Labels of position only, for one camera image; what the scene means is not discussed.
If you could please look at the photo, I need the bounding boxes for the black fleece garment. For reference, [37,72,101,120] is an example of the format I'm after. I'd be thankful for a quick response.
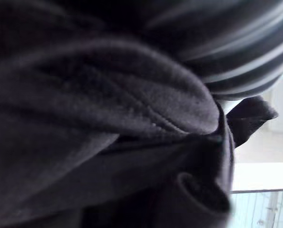
[0,0,279,228]

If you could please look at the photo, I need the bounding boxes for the white laundry basket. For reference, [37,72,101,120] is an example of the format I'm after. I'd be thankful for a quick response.
[229,187,283,228]

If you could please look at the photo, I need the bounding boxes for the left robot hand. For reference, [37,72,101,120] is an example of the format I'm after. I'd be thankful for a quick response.
[122,0,283,102]

